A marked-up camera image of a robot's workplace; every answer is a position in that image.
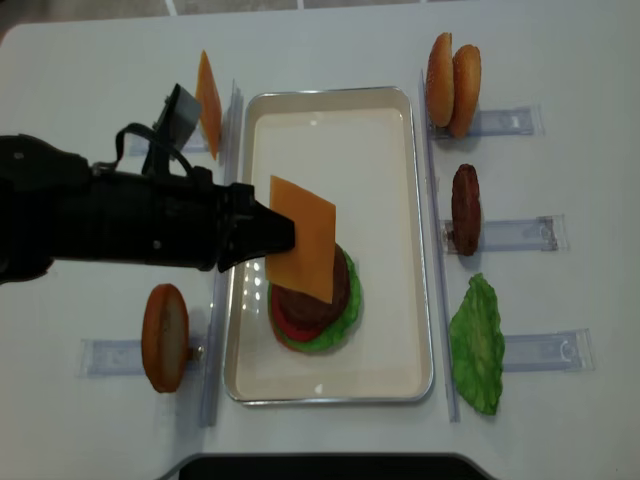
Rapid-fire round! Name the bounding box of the tomato slice on burger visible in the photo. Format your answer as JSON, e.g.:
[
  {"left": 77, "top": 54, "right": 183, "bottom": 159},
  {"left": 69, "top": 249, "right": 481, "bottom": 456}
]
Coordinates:
[{"left": 270, "top": 286, "right": 332, "bottom": 342}]

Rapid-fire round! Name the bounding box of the metal serving tray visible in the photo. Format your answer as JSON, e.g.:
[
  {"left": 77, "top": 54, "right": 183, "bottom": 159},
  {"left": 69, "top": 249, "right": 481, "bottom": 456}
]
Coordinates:
[{"left": 223, "top": 87, "right": 433, "bottom": 405}]

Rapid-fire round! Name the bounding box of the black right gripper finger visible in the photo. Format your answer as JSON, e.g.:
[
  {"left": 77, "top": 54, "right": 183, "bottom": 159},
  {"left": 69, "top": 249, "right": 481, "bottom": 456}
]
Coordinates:
[{"left": 217, "top": 247, "right": 279, "bottom": 272}]

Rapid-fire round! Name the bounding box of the clear lettuce holder rail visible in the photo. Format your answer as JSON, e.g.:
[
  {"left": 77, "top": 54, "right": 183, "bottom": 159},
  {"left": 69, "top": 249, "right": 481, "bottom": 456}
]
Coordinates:
[{"left": 503, "top": 329, "right": 594, "bottom": 373}]

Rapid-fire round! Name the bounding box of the clear bun holder rail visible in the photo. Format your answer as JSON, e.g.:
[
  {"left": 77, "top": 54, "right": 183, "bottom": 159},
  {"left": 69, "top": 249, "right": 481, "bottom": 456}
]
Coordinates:
[
  {"left": 429, "top": 103, "right": 545, "bottom": 140},
  {"left": 78, "top": 337, "right": 204, "bottom": 379}
]

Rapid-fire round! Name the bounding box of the meat patty in holder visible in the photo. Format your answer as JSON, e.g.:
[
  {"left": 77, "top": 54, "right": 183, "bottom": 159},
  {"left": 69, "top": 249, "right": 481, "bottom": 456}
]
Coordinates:
[{"left": 451, "top": 164, "right": 482, "bottom": 256}]

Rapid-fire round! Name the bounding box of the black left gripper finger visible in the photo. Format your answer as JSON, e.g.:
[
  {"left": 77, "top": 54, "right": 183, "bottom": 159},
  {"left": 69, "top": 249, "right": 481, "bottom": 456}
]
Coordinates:
[{"left": 239, "top": 202, "right": 295, "bottom": 250}]

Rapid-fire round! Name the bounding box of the orange cheese slice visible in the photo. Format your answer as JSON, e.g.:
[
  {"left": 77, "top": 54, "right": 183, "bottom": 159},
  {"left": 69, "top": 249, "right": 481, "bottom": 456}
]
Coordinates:
[
  {"left": 195, "top": 50, "right": 223, "bottom": 160},
  {"left": 265, "top": 176, "right": 336, "bottom": 304}
]

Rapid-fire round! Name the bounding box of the black base at bottom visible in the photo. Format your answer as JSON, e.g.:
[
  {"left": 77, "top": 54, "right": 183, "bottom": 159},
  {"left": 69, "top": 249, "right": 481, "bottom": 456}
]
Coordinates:
[{"left": 178, "top": 454, "right": 489, "bottom": 479}]

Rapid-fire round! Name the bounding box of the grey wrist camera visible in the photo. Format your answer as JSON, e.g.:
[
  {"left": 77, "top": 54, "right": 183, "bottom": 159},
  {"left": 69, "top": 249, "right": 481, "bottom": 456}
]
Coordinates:
[{"left": 142, "top": 84, "right": 201, "bottom": 175}]

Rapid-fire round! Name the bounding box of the sesame bun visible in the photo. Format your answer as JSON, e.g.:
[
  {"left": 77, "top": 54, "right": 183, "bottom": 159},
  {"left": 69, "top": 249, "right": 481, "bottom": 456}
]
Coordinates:
[
  {"left": 448, "top": 44, "right": 482, "bottom": 138},
  {"left": 425, "top": 32, "right": 455, "bottom": 127}
]

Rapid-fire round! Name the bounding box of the sesame bun top rear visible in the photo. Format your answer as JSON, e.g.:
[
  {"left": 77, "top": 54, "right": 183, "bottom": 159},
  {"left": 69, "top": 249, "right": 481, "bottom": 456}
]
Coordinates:
[{"left": 425, "top": 32, "right": 455, "bottom": 127}]

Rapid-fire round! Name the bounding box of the clear bun top holder rail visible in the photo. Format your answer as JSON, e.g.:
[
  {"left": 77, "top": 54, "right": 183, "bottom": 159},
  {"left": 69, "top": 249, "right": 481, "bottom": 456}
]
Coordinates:
[{"left": 429, "top": 103, "right": 545, "bottom": 140}]

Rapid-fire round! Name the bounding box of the bun bottom in holder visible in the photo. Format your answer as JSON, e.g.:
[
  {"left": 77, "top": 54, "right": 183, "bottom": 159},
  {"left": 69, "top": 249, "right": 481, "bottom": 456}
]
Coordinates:
[{"left": 141, "top": 284, "right": 189, "bottom": 393}]

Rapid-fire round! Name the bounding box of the green lettuce on burger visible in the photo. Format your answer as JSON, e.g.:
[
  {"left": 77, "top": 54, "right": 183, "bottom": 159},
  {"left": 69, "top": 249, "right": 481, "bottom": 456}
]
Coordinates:
[{"left": 269, "top": 248, "right": 362, "bottom": 354}]

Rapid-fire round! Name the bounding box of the green lettuce leaf in holder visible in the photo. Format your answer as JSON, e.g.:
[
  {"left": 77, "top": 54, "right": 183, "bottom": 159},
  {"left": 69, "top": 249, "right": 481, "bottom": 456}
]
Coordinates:
[{"left": 449, "top": 273, "right": 506, "bottom": 416}]

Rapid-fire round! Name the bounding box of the sesame bun top front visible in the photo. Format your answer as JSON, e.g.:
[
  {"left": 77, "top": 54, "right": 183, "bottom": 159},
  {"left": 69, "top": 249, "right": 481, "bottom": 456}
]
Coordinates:
[{"left": 448, "top": 44, "right": 482, "bottom": 138}]

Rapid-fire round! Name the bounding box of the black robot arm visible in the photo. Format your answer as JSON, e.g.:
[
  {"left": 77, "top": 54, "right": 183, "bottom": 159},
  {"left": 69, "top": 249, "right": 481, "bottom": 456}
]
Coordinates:
[{"left": 1, "top": 134, "right": 295, "bottom": 283}]

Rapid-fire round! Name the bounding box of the clear patty holder rail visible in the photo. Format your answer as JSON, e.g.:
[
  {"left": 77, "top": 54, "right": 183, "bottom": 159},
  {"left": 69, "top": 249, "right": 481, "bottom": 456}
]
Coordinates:
[{"left": 442, "top": 214, "right": 571, "bottom": 254}]

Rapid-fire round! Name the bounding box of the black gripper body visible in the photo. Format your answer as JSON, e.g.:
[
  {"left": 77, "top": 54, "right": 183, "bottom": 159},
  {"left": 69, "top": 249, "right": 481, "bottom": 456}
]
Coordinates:
[{"left": 87, "top": 173, "right": 257, "bottom": 271}]

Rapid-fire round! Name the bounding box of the black camera cable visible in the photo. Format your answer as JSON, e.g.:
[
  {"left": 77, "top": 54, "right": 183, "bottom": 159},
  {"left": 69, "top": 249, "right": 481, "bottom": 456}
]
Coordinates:
[{"left": 92, "top": 122, "right": 199, "bottom": 179}]

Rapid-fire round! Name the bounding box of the orange cheese slice in holder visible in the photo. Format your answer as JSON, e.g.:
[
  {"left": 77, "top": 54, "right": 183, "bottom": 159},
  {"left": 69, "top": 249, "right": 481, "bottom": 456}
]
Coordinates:
[{"left": 195, "top": 50, "right": 223, "bottom": 160}]

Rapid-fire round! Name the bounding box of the meat patty on burger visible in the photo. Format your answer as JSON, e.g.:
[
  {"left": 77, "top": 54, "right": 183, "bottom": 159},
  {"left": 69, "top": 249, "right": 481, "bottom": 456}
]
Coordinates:
[{"left": 273, "top": 245, "right": 351, "bottom": 330}]

